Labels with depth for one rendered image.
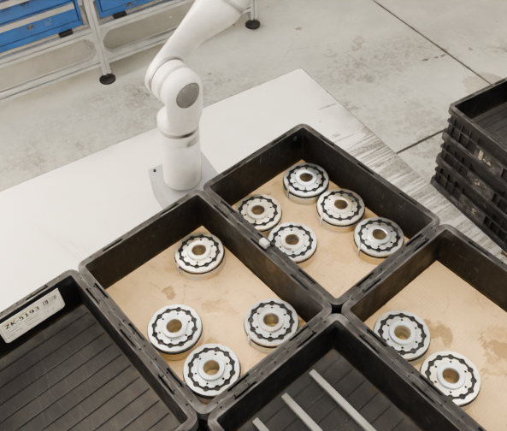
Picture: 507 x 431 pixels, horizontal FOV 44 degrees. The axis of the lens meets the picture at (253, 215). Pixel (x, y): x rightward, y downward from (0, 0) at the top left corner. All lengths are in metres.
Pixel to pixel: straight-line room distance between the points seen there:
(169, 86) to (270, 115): 0.59
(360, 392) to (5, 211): 1.00
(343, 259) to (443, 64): 2.07
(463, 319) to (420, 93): 1.91
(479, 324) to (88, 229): 0.92
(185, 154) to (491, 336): 0.74
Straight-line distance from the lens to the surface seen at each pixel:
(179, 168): 1.45
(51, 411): 1.21
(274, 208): 1.35
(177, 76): 1.28
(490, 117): 2.22
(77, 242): 1.58
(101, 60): 3.12
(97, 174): 1.71
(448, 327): 1.26
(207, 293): 1.26
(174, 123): 1.34
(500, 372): 1.24
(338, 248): 1.33
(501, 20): 3.64
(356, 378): 1.18
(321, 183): 1.40
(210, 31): 1.32
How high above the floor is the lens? 1.88
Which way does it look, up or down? 50 degrees down
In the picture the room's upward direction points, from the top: 3 degrees counter-clockwise
